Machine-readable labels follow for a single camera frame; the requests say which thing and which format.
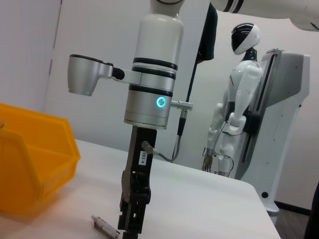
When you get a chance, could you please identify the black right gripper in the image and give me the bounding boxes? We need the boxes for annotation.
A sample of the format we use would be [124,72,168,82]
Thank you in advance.
[117,125,158,239]

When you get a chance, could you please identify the silver grey pen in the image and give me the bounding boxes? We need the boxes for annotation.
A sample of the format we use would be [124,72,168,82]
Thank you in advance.
[91,215,122,239]

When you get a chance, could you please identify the yellow plastic bin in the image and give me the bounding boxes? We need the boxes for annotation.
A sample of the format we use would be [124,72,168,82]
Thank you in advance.
[0,103,81,217]

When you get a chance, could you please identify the dark rounded furniture piece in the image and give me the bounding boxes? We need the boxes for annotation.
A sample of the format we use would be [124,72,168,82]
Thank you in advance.
[304,181,319,239]

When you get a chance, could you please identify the grey white robot stand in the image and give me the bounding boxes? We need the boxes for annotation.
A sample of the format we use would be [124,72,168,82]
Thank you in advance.
[234,48,312,217]

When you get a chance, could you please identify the dark green hanging cloth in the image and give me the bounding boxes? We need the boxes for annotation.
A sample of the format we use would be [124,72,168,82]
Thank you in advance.
[196,4,219,63]

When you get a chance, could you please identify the right arm cable silver connector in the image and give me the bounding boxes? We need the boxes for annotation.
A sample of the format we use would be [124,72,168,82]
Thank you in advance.
[141,99,194,162]

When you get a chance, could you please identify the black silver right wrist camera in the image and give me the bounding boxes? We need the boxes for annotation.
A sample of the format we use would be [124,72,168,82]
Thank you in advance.
[67,54,125,97]

